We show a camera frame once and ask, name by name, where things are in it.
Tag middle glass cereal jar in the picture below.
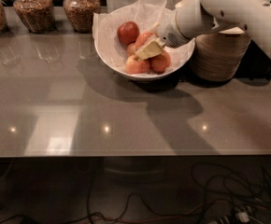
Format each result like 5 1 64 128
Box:
13 0 55 34

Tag red yellow top apple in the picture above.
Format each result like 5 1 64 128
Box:
135 32 153 49

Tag front stack paper bowls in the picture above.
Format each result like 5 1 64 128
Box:
190 27 250 82

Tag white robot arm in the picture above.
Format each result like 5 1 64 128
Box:
136 0 271 60

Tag dark red apple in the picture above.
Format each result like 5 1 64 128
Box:
117 21 139 45

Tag right glass cereal jar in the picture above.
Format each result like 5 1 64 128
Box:
63 0 101 33

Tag front right red apple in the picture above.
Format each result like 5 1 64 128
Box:
150 51 171 74

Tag white bowl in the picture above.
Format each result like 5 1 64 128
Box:
93 5 195 81

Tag black cables on floor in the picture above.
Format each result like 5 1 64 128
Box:
0 159 271 224

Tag white tissue paper liner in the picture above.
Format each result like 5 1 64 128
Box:
92 0 195 76

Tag small hidden middle apple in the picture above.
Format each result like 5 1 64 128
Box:
126 43 136 57

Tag front left yellow-red apple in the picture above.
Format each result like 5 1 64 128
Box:
125 55 150 75

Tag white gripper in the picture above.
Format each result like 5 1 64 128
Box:
135 19 190 60

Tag white power plug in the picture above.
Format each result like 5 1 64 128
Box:
236 212 250 224

